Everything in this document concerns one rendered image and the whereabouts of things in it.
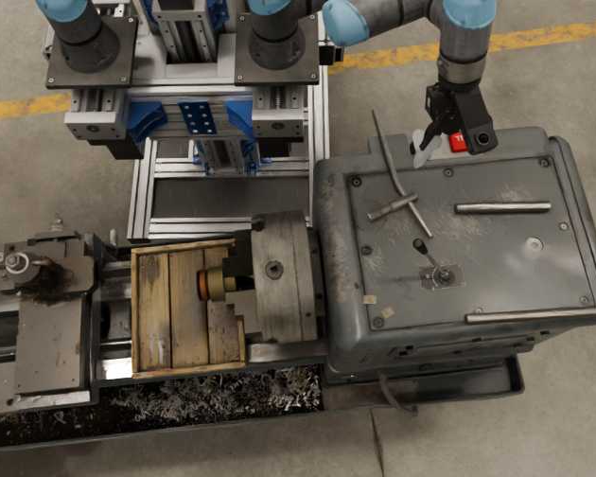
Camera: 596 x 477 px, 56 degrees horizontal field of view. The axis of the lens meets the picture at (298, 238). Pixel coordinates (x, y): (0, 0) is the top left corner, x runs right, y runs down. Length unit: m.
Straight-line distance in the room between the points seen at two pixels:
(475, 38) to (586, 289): 0.61
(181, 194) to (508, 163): 1.50
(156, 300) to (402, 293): 0.72
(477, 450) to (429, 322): 1.35
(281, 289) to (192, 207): 1.27
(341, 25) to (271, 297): 0.58
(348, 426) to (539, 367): 0.83
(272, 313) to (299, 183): 1.26
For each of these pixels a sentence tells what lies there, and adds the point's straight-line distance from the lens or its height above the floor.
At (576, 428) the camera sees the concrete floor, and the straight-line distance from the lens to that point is 2.61.
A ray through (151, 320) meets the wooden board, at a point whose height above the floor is 0.88.
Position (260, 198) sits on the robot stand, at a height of 0.21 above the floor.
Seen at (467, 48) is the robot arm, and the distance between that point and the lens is 0.93.
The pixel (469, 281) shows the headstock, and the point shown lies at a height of 1.26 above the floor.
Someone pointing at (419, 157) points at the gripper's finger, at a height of 1.45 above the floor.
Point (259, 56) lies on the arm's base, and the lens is 1.53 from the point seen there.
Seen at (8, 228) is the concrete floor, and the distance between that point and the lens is 2.90.
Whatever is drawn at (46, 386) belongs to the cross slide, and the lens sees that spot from 1.55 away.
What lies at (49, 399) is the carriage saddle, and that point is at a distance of 1.60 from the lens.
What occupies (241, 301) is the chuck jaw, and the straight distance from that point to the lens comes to 1.32.
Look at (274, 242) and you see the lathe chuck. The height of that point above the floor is 1.23.
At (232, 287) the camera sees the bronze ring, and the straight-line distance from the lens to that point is 1.33.
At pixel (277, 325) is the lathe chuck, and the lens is 1.24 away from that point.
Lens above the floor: 2.38
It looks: 70 degrees down
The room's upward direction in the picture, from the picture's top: 3 degrees counter-clockwise
